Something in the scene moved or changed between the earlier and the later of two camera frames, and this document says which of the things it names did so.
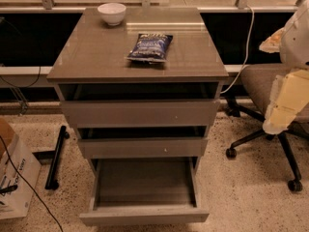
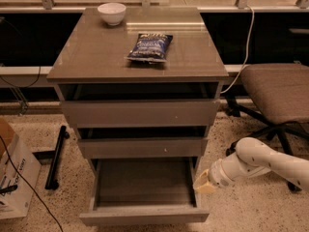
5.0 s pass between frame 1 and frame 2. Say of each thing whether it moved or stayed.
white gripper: moved
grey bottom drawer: stayed
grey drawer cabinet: stayed
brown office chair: stayed
